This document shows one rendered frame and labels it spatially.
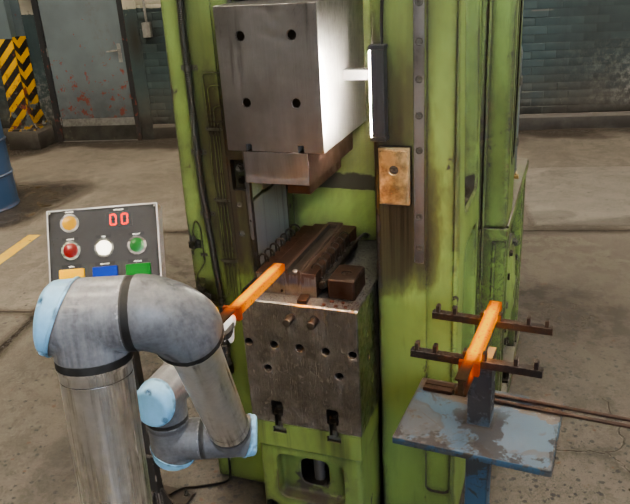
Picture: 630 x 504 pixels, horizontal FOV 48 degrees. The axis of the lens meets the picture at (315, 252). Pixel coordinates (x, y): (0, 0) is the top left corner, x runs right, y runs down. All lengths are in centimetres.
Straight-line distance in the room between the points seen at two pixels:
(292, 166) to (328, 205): 56
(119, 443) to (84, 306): 23
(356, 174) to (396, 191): 43
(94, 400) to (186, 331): 17
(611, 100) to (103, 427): 752
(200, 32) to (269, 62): 32
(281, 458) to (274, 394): 30
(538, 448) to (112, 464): 112
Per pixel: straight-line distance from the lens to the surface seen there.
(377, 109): 200
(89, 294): 106
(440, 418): 197
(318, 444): 237
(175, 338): 105
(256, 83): 200
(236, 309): 177
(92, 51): 876
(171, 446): 157
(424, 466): 255
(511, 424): 197
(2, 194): 667
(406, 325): 226
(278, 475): 253
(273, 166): 203
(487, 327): 185
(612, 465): 305
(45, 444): 335
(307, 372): 221
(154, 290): 105
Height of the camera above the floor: 186
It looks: 23 degrees down
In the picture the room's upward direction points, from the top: 4 degrees counter-clockwise
